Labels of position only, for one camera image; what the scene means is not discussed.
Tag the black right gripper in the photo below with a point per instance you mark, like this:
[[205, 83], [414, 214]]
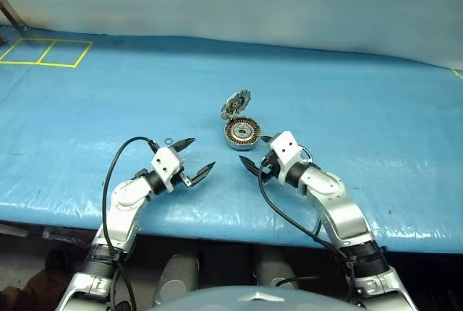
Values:
[[269, 171]]

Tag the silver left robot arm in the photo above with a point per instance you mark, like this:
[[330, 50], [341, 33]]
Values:
[[123, 199]]

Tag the yellow tape double square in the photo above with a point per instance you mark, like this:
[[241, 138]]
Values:
[[83, 54]]

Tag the black bar under table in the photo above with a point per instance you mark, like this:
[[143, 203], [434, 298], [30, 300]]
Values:
[[68, 235]]

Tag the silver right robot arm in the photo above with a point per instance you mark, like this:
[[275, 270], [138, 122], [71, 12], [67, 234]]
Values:
[[336, 202]]

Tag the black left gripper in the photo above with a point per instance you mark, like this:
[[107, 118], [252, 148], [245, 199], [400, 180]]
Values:
[[179, 179]]

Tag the silver motor rotor cover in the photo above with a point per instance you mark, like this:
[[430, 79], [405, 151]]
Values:
[[235, 105]]

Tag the slanted metal support rod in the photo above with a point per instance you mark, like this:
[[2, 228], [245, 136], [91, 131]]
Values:
[[12, 16]]

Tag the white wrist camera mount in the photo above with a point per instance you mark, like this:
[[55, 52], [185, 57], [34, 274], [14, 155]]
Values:
[[285, 148], [164, 161]]

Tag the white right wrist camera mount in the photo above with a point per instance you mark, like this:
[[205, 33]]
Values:
[[285, 148]]

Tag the short yellow tape corner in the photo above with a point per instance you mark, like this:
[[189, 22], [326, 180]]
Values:
[[458, 72]]

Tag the grey robot torso dome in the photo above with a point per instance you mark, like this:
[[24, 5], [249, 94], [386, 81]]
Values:
[[235, 302]]

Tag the grey rounded robot leg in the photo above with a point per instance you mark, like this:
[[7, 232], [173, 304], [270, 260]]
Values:
[[275, 269], [177, 278]]

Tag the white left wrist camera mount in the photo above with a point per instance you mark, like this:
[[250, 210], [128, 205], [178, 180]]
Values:
[[164, 161]]

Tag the motor stator with copper windings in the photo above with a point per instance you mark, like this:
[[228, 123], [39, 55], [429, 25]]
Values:
[[242, 132]]

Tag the blue plastic table cover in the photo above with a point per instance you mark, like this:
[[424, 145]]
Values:
[[325, 108]]

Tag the dark brown rounded shape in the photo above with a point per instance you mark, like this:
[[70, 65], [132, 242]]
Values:
[[40, 289]]

